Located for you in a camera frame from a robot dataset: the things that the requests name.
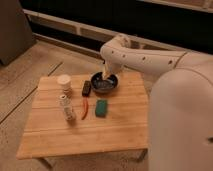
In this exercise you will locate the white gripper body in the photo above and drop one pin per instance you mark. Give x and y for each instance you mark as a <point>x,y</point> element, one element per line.
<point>107,71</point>

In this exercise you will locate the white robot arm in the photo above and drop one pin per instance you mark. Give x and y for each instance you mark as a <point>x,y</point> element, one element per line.
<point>180,114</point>

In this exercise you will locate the black rectangular block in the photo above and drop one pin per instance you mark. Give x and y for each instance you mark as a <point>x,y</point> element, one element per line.
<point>86,89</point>

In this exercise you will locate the red chili pepper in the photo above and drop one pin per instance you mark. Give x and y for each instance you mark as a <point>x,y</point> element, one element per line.
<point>85,108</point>

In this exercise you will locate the green sponge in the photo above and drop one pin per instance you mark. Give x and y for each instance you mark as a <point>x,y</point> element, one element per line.
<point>101,108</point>

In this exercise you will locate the wooden table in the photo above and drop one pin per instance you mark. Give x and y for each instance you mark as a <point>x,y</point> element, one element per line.
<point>47,134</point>

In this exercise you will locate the grey cabinet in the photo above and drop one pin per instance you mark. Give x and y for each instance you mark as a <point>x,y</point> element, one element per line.
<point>16,36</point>

